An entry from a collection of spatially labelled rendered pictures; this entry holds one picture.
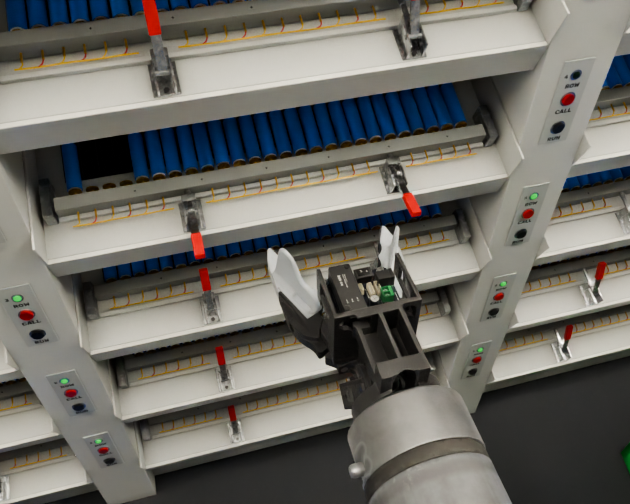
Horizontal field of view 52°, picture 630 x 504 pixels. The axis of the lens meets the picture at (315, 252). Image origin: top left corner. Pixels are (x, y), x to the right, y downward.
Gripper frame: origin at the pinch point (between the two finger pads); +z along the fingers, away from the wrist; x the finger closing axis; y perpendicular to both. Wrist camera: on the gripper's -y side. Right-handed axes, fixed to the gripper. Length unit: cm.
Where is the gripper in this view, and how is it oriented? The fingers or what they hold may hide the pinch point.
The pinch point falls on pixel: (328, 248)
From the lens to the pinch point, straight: 62.7
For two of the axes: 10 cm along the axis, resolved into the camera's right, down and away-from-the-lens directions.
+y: -0.1, -6.9, -7.2
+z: -2.6, -7.0, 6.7
